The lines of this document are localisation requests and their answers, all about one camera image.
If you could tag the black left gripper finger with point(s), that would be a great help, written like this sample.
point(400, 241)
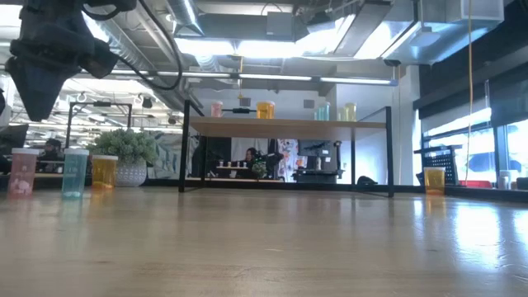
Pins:
point(37, 90)

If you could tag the red medicine bottle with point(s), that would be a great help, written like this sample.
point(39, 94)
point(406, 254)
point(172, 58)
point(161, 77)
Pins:
point(22, 173)
point(216, 109)

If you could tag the large orange medicine bottle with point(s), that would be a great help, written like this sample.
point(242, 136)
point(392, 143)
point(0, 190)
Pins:
point(104, 173)
point(265, 110)
point(434, 181)

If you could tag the distant small wooden shelf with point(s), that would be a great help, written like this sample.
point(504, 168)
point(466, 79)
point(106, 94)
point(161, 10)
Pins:
point(233, 167)

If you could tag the black monitor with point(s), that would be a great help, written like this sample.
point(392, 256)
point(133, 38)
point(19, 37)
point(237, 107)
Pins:
point(12, 138)

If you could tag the person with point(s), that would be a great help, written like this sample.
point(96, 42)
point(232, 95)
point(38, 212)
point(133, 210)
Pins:
point(250, 156)
point(53, 150)

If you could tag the black metal rack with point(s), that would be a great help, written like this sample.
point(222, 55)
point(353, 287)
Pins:
point(99, 104)

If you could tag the green artificial plant in pot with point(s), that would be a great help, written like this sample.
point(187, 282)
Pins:
point(123, 144)

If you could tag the linear ceiling light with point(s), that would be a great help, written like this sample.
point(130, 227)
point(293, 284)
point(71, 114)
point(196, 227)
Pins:
point(206, 75)
point(354, 80)

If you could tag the small distant green plant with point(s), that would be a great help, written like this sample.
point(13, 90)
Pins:
point(259, 169)

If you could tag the colourful patterned poster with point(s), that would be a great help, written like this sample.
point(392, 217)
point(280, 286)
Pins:
point(288, 158)

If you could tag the black equipment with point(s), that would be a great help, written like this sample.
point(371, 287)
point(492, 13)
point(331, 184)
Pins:
point(326, 156)

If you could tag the black perforated basket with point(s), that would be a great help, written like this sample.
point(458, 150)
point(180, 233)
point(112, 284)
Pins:
point(441, 165)

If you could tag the red flat object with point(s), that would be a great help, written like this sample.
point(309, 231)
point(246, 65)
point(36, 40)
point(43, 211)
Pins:
point(480, 184)

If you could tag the white cups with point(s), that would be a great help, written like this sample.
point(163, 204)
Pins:
point(505, 179)

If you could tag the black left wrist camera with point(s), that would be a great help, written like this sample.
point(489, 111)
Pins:
point(99, 57)

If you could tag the wooden shelf black metal frame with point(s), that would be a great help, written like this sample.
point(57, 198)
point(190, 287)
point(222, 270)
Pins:
point(288, 128)

